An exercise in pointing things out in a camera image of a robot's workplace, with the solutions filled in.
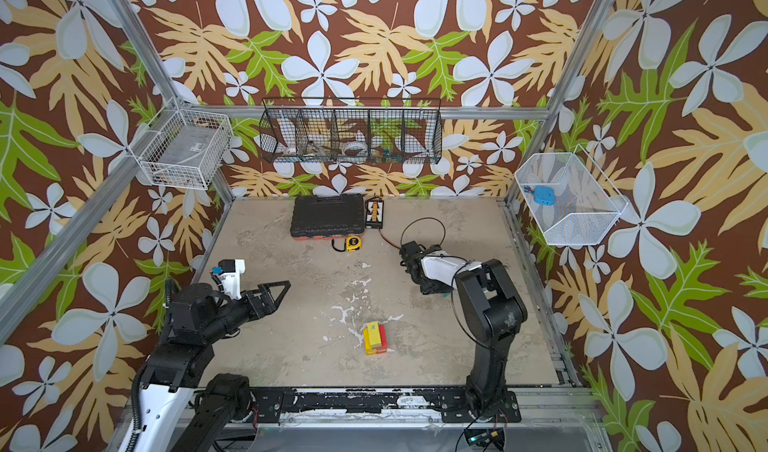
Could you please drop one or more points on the yellow tape measure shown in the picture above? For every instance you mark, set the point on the yellow tape measure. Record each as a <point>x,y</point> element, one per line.
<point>353,243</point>

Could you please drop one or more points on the small yellow cube block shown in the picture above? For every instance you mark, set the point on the small yellow cube block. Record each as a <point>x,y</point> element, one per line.
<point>373,335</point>

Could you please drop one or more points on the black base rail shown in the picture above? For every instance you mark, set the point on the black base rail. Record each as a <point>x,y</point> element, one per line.
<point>443,404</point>

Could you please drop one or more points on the blue object in basket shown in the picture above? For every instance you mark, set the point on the blue object in basket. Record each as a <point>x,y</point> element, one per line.
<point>544,195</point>

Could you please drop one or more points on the black wire basket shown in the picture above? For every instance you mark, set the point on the black wire basket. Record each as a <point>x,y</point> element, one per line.
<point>396,130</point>

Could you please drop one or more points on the yellow arch block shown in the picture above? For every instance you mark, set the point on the yellow arch block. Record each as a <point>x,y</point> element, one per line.
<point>366,341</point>

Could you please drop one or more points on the white mesh basket right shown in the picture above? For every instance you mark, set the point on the white mesh basket right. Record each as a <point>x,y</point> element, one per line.
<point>588,203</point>

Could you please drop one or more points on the white wire basket left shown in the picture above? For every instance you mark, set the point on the white wire basket left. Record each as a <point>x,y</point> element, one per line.
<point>182,146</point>

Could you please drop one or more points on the red arch block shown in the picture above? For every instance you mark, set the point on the red arch block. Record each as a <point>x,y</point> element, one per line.
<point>383,344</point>

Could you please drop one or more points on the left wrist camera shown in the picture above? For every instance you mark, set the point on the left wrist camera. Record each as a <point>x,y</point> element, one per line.
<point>227,277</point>

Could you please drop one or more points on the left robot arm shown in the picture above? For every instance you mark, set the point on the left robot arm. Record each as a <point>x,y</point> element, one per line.
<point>167,412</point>

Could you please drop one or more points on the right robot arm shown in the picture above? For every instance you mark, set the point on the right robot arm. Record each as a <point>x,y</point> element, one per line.
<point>493,313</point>

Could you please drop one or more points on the black battery holder box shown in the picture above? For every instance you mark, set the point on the black battery holder box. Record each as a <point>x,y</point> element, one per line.
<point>374,213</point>

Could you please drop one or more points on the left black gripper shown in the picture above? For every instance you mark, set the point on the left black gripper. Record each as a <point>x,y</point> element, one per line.
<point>269,304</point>

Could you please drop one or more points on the tape roll in basket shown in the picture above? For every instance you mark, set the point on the tape roll in basket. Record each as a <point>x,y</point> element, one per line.
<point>354,149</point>

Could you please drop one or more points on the black tool case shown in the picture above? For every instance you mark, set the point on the black tool case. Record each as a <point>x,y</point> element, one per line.
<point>328,217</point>

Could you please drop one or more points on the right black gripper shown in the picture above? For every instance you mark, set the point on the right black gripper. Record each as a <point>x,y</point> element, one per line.
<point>411,257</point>

